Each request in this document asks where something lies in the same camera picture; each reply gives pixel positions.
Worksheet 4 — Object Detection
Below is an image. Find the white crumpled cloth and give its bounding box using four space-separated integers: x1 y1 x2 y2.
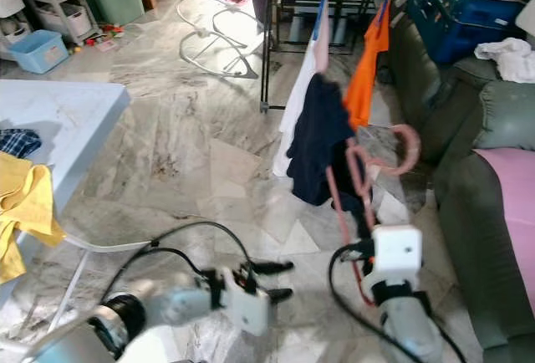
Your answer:
474 38 535 84

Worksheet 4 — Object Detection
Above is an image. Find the orange t-shirt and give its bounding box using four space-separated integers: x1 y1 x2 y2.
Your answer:
343 0 391 130

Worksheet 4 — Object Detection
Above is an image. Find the white t-shirt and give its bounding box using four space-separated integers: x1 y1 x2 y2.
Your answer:
272 8 331 178

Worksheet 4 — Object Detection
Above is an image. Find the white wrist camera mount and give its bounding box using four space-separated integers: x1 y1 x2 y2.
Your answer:
222 267 273 336
372 223 423 284

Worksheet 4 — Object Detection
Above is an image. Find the light blue plastic basket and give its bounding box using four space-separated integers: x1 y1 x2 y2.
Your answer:
17 28 69 74

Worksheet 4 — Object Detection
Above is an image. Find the black metal drying rack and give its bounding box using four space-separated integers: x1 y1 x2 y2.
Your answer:
257 0 427 113

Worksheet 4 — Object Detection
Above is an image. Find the dark green sofa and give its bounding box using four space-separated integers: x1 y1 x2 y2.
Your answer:
389 12 535 363

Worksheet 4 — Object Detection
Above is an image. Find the blue plaid shirt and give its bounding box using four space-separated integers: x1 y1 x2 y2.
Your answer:
0 127 49 160

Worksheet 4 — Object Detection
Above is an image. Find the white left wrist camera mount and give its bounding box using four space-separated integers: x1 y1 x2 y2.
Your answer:
222 267 273 336

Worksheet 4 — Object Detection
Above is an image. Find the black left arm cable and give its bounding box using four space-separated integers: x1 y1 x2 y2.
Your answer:
100 221 252 314

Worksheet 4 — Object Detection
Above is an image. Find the pink cushion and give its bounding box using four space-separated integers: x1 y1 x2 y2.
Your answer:
472 147 535 314

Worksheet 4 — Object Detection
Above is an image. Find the yellow shirt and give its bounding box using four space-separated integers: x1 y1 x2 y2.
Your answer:
0 152 68 284

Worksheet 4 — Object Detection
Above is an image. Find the white folding table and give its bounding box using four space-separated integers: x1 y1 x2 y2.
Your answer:
0 80 155 322

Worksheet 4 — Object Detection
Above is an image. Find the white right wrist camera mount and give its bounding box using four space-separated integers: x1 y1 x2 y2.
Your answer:
372 223 423 284

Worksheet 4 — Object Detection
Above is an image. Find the navy blue shirt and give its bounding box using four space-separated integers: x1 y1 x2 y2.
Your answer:
286 74 364 213

